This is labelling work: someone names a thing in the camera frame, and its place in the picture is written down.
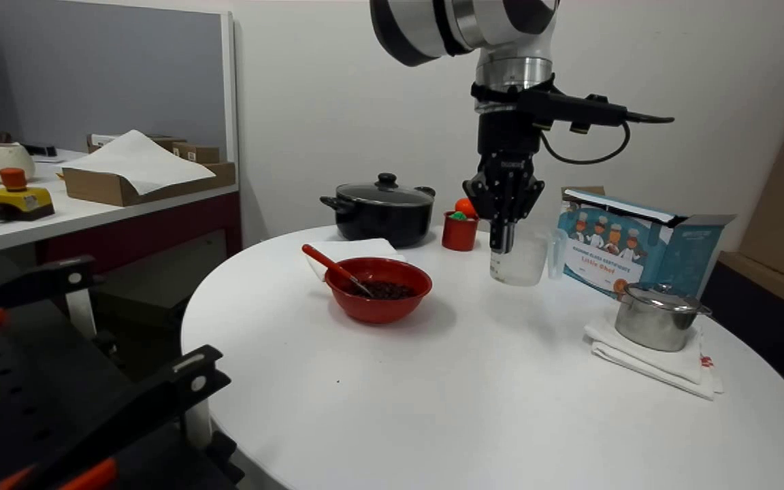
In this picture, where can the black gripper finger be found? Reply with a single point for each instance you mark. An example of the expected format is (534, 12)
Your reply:
(521, 200)
(481, 200)

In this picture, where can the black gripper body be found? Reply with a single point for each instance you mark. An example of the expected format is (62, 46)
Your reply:
(506, 146)

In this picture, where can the clear plastic measuring cup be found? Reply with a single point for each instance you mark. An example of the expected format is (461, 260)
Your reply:
(524, 265)

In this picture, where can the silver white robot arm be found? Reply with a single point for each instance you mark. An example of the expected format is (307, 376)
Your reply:
(513, 43)

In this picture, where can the red cup with orange ball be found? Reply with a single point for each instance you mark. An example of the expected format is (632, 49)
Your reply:
(461, 227)

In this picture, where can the blue illustrated box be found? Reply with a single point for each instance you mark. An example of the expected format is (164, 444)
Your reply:
(601, 239)

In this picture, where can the black pot with lid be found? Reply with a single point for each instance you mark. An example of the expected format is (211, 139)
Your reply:
(382, 208)

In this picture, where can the red bowl of beans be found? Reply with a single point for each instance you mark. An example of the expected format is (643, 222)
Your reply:
(385, 288)

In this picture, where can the white folded towel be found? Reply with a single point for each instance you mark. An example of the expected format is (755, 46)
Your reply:
(356, 249)

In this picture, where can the small silver metal pot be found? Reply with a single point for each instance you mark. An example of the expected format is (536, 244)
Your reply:
(657, 316)

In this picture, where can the white napkin under pot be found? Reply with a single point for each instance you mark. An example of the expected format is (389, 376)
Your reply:
(686, 369)

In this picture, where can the cardboard box with paper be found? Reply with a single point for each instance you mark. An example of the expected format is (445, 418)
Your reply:
(134, 169)

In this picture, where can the white side desk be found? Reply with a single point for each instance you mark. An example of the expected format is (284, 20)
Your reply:
(123, 235)

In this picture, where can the yellow emergency stop button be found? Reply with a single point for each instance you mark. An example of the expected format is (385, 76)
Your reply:
(16, 200)

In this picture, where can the black wrist camera with cable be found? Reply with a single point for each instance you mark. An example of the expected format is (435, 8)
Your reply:
(544, 105)

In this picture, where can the orange handled spoon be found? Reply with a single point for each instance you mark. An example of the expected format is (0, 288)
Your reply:
(334, 268)

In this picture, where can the black metal stand frame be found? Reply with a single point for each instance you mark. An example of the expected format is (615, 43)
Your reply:
(68, 420)

